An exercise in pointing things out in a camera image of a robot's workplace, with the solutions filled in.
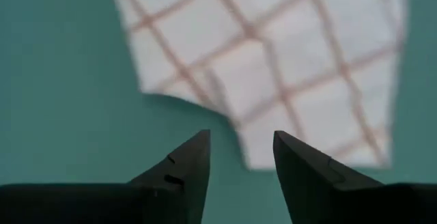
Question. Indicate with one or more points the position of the white red-checked towel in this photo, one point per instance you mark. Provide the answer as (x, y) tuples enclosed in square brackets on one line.
[(273, 63)]

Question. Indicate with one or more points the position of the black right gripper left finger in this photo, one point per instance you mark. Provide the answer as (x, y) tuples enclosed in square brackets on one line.
[(170, 196)]

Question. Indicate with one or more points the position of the green table mat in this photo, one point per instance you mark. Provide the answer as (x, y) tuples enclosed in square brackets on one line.
[(51, 80)]

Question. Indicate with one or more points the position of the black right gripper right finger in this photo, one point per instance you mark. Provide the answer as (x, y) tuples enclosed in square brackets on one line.
[(324, 196)]

